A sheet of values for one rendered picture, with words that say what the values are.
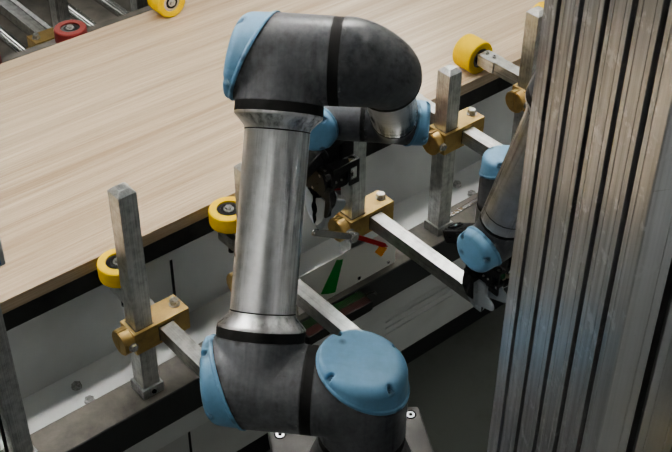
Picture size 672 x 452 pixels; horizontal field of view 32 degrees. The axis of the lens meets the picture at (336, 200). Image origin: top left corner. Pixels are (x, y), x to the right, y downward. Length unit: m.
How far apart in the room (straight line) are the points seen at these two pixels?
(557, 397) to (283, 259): 0.46
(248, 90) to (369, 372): 0.38
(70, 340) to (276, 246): 0.95
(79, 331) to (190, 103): 0.59
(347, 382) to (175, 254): 1.00
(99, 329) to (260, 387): 0.94
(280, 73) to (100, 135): 1.12
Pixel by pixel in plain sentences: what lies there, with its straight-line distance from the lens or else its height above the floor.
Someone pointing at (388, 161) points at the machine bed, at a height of 0.76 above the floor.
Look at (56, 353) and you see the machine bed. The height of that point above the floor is 0.69.
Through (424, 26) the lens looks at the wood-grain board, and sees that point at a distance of 2.91.
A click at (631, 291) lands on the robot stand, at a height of 1.69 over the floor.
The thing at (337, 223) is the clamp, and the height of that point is 0.87.
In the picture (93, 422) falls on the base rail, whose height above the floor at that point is 0.70.
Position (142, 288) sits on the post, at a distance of 2.05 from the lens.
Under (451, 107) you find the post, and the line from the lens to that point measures 2.37.
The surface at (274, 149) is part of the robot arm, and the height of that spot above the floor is 1.47.
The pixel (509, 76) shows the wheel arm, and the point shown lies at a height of 0.95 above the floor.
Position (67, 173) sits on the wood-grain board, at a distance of 2.44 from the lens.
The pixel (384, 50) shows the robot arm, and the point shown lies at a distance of 1.47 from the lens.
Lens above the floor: 2.31
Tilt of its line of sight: 38 degrees down
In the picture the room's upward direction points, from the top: straight up
